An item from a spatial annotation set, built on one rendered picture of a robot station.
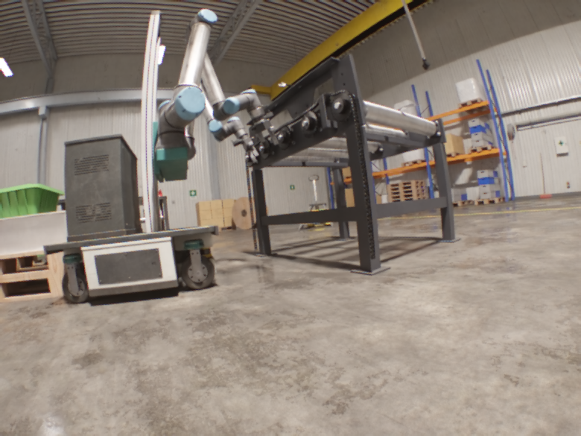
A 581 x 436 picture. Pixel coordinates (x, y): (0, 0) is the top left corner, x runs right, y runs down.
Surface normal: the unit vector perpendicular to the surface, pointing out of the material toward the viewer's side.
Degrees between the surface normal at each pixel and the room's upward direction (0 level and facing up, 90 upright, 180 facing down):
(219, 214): 90
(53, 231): 90
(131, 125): 90
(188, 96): 95
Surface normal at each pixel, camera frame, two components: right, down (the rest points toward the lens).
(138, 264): 0.37, -0.03
